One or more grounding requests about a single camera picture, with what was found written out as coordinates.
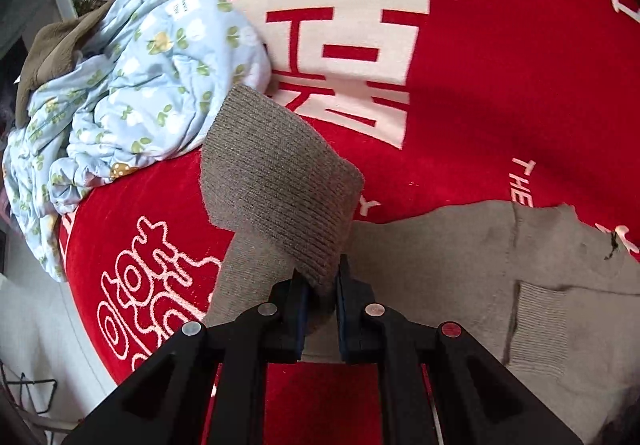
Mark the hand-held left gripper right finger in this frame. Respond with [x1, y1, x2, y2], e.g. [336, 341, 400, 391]
[336, 254, 584, 445]

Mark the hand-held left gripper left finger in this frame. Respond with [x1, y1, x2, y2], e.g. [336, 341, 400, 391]
[62, 271, 313, 445]

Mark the grey-brown knitted sweater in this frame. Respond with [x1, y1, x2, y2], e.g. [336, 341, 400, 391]
[200, 84, 640, 445]

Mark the red printed blanket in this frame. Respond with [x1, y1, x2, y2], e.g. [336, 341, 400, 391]
[59, 0, 640, 445]

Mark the light blue floral quilt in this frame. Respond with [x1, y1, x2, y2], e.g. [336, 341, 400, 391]
[2, 0, 273, 282]

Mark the brown fleece garment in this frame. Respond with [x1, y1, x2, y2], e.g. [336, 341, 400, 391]
[15, 0, 116, 128]

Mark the black wire rack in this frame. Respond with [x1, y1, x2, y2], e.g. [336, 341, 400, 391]
[0, 360, 58, 426]

